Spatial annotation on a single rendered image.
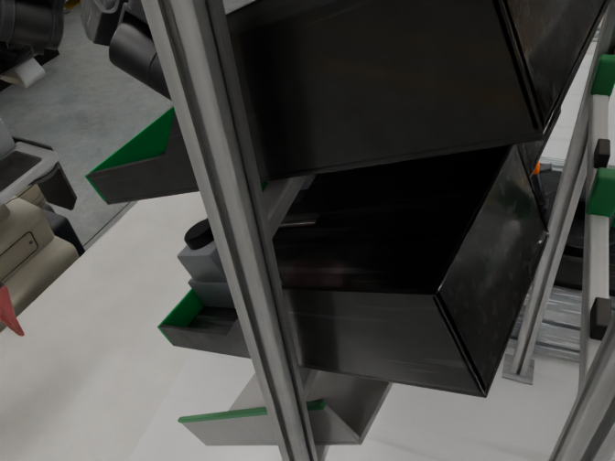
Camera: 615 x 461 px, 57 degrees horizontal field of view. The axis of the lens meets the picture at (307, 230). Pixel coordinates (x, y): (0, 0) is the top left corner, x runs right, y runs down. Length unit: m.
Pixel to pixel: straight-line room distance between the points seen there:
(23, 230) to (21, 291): 0.12
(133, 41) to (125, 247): 0.57
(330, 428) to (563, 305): 0.46
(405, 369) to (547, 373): 0.56
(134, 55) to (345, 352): 0.38
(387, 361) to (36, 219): 0.99
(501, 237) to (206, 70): 0.19
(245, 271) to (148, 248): 0.83
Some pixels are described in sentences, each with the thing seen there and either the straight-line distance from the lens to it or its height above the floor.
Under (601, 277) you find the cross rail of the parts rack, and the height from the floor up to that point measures 1.31.
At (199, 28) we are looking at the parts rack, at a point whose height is 1.50.
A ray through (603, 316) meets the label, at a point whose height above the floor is 1.32.
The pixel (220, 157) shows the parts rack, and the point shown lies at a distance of 0.22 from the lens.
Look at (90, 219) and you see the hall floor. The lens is 2.66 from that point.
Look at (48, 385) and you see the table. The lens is 0.97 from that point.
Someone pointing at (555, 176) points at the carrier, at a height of 0.97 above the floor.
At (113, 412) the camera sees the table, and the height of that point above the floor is 0.86.
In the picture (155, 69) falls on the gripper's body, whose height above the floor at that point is 1.32.
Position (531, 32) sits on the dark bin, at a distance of 0.20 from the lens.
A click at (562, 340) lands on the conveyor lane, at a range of 0.86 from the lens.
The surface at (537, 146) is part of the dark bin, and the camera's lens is 0.46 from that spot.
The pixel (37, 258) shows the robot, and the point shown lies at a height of 0.80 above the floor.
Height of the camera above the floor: 1.57
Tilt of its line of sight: 44 degrees down
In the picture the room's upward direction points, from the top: 8 degrees counter-clockwise
